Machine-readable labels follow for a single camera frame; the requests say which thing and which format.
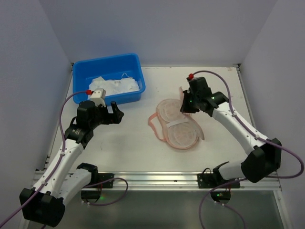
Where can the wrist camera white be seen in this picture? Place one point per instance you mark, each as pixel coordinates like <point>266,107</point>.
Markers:
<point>191,78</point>
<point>98,97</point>

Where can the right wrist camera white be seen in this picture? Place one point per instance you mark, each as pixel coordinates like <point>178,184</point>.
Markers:
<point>191,78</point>

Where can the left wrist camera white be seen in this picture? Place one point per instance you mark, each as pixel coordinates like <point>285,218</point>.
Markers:
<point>98,97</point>

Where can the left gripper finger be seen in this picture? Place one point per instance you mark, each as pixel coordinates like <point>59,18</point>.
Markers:
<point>117,111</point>
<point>111,119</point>

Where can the floral mesh laundry bag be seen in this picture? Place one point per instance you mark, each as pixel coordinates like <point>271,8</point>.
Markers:
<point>179,130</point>

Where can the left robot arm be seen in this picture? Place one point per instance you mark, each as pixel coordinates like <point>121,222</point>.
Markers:
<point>46,201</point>

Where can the white bra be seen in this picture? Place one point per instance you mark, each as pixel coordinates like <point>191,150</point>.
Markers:
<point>124,84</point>

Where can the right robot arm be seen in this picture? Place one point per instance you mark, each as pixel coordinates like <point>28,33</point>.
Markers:
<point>263,154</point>

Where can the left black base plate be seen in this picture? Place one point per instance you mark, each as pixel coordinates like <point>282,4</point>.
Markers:
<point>103,180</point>

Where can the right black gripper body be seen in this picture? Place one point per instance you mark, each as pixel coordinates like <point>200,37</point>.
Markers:
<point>188,103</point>

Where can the blue plastic bin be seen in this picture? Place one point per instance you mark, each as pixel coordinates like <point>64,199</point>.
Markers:
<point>110,68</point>

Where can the aluminium mounting rail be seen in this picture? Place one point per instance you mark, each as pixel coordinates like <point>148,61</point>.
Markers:
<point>184,181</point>

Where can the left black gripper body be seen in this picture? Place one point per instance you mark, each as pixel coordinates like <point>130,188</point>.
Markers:
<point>110,114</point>

